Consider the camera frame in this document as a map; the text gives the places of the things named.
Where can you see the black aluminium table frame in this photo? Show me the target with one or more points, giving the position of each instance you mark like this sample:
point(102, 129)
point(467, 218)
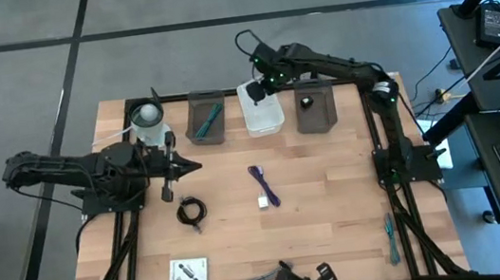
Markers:
point(401, 217)

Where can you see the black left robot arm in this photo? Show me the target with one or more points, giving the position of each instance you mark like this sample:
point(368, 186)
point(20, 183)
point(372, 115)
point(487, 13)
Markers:
point(67, 167)

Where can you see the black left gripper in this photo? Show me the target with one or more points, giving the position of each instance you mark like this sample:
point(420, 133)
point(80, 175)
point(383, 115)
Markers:
point(171, 188)

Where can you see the black power adapter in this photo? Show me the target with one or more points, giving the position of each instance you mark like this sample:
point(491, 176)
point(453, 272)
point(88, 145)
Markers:
point(491, 26)

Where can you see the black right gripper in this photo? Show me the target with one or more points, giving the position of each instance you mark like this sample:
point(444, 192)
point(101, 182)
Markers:
point(265, 68)

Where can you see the white USB wall charger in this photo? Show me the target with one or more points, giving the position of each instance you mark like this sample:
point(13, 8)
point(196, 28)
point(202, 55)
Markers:
point(263, 202)

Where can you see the white plastic bin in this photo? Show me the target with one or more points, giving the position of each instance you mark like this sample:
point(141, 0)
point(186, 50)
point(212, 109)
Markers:
point(267, 121)

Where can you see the dark grey plastic bin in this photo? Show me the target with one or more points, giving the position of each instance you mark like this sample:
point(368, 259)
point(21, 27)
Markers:
point(323, 116)
point(220, 131)

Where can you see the yellow power plug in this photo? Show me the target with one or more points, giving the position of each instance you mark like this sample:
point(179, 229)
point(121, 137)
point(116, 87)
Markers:
point(441, 96)

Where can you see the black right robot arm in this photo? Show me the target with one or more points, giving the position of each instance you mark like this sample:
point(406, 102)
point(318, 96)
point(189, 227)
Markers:
point(341, 67)

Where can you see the white booklet with pen print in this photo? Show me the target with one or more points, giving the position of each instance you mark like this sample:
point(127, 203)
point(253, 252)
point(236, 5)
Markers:
point(198, 266)

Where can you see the black caster wheel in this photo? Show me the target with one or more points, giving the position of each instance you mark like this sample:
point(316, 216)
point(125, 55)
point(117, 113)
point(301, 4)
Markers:
point(489, 217)

